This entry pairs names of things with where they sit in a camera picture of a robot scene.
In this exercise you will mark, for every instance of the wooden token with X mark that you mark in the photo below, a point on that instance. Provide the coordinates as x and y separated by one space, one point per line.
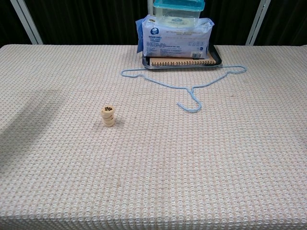
108 117

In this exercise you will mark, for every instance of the beige woven tablecloth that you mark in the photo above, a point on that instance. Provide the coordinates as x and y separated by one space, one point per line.
192 155

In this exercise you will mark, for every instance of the wooden chess piece black character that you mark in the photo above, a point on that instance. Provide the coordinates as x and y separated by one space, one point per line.
108 109
109 124

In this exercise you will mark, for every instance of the teal clear plastic container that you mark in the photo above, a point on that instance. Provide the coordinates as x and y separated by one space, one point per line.
177 7

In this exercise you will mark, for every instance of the metal tray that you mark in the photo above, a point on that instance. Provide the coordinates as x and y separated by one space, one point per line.
217 60

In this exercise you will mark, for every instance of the brown spiral notebook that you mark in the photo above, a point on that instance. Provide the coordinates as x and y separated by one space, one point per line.
172 60

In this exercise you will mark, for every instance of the wooden chess piece red character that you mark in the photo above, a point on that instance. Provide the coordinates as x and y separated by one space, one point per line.
108 114

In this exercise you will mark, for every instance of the aluminium frame post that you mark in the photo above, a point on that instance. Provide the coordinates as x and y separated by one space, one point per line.
257 22
26 22
150 7

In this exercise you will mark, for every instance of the black pleated curtain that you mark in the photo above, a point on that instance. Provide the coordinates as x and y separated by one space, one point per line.
287 21
91 21
230 21
9 21

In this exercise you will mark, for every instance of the white blue wet wipes pack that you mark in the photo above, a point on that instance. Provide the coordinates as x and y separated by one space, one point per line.
168 40

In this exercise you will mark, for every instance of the wooden chess piece red cross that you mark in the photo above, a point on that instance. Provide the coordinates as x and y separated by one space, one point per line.
109 120

